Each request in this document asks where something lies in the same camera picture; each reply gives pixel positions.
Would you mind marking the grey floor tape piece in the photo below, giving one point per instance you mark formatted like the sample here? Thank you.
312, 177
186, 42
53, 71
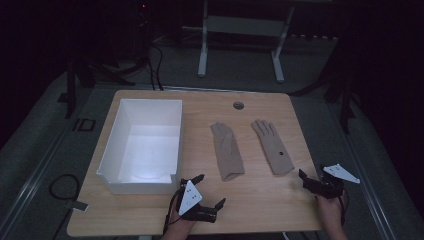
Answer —
77, 206

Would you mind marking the beige glove with black dot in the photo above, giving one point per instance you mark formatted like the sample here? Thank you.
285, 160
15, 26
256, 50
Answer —
271, 146

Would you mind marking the black tripod stand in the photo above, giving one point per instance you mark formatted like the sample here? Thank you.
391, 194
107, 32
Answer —
88, 71
343, 96

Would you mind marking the round table grommet hole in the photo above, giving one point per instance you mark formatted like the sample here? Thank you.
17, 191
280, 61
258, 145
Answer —
238, 105

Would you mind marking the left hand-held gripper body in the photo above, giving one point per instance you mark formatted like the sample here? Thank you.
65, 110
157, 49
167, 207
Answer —
190, 199

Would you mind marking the white storage box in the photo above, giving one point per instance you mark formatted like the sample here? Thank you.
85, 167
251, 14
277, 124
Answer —
146, 150

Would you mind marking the white metal desk frame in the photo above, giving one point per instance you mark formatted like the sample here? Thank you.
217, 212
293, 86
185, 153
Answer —
245, 26

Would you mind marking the metal floor rail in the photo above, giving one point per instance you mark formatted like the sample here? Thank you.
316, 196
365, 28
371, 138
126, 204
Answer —
365, 180
31, 180

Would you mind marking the person's left hand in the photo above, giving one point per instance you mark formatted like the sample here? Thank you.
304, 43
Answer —
181, 224

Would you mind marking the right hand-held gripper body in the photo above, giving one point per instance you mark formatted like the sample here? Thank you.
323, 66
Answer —
328, 185

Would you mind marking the person's right hand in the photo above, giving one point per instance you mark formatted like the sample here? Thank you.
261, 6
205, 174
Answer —
328, 208

